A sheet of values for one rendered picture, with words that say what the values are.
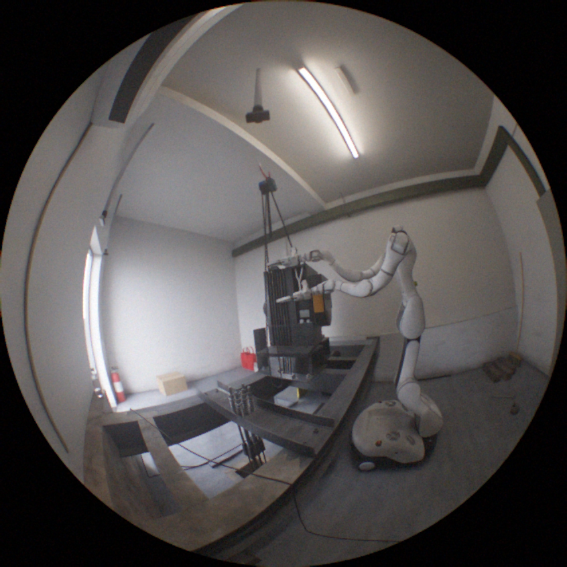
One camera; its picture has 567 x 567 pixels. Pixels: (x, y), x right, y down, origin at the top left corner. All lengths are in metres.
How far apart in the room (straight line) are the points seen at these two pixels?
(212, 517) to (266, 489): 0.20
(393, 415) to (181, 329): 3.15
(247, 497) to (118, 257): 3.14
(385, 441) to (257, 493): 0.80
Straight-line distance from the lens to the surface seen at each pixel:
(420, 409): 1.27
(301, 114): 1.83
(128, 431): 1.30
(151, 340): 3.08
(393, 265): 0.86
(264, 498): 0.66
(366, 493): 1.40
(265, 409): 1.04
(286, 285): 1.53
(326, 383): 1.53
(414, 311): 1.00
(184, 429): 1.36
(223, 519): 0.65
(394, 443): 1.22
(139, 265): 3.15
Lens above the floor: 1.25
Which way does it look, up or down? 8 degrees up
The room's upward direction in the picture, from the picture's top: 6 degrees counter-clockwise
